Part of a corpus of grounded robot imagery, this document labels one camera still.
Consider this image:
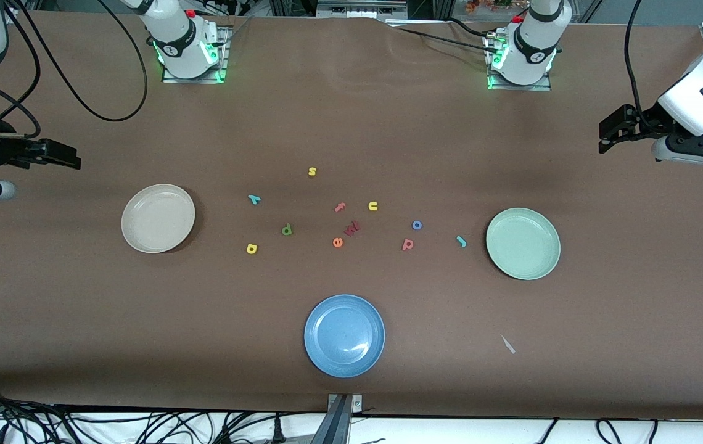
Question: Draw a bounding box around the beige round plate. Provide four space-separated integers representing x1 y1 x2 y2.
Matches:
121 184 196 254

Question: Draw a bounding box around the green round plate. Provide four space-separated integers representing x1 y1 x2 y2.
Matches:
485 208 561 281

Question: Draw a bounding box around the orange brown decoration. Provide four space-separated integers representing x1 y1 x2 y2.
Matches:
465 0 528 14

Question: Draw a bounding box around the brown table cover sheet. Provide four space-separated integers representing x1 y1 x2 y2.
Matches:
0 9 703 421

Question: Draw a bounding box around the grey power strip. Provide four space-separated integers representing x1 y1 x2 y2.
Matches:
316 0 409 19

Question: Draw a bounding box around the blue round plate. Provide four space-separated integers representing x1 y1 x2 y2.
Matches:
303 294 386 378

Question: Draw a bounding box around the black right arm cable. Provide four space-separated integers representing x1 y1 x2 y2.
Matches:
0 0 149 139

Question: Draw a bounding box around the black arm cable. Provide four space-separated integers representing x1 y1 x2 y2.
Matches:
0 0 149 139
625 0 651 124

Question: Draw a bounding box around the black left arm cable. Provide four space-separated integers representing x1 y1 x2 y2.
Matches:
625 0 651 124

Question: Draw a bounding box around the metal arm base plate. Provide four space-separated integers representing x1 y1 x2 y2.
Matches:
486 31 553 92
162 25 229 84

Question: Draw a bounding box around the metal table edge bracket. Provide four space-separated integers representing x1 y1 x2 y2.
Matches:
327 393 363 444

